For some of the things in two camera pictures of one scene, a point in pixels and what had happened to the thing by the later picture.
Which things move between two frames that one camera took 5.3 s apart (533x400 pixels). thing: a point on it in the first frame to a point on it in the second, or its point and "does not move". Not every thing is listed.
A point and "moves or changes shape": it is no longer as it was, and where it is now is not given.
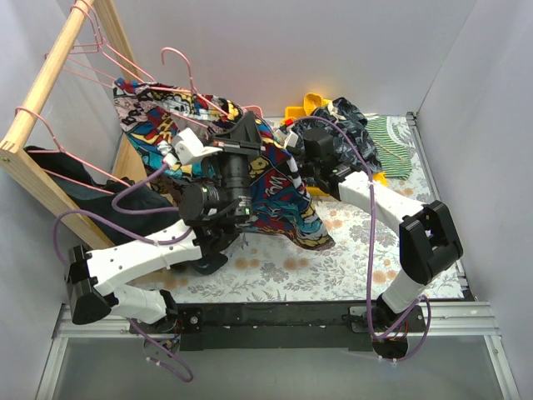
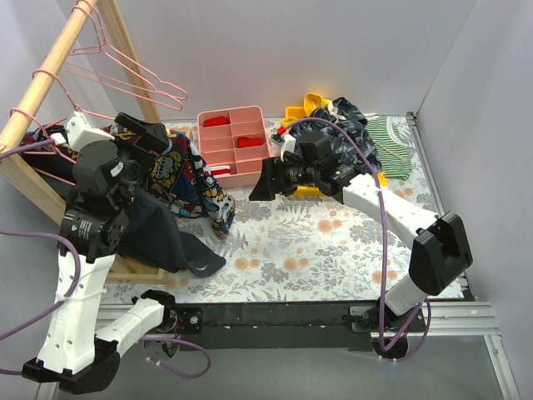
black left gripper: (240, 146) to (136, 128)
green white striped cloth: (394, 144) does not move
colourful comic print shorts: (186, 132) moves or changes shape
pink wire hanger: (192, 90) to (72, 105)
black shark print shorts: (341, 112) does not move
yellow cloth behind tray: (312, 102) does not move
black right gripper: (316, 142) to (277, 176)
